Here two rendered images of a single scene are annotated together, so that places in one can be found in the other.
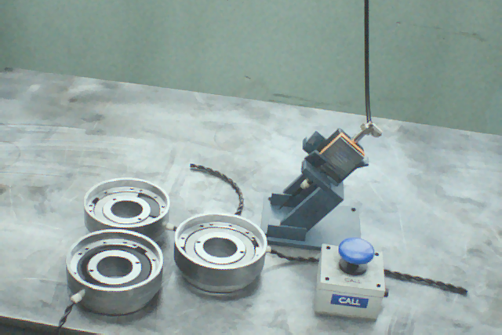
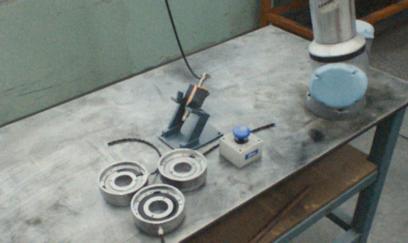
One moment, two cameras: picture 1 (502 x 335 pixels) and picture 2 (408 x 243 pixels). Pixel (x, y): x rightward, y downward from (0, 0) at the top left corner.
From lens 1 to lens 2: 50 cm
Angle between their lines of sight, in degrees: 32
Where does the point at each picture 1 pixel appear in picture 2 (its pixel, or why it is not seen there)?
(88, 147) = (45, 168)
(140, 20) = not seen: outside the picture
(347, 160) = (202, 96)
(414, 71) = (79, 38)
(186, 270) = (182, 186)
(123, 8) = not seen: outside the picture
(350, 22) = (31, 25)
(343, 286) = (249, 149)
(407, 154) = (182, 81)
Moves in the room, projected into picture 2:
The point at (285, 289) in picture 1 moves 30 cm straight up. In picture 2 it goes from (217, 168) to (217, 44)
